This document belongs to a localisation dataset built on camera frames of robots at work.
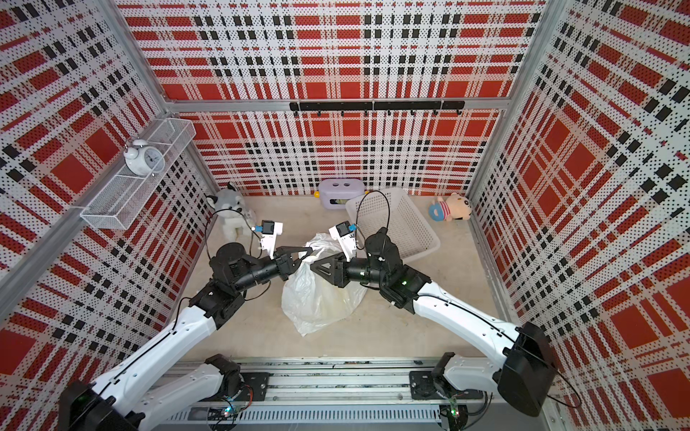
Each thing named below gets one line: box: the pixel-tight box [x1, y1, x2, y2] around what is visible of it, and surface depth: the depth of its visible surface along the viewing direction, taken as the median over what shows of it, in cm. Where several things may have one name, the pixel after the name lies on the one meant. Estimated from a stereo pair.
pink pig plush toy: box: [428, 192, 472, 222], surface depth 111 cm
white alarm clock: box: [123, 139, 166, 177], surface depth 73 cm
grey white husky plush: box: [206, 181, 257, 243], surface depth 98 cm
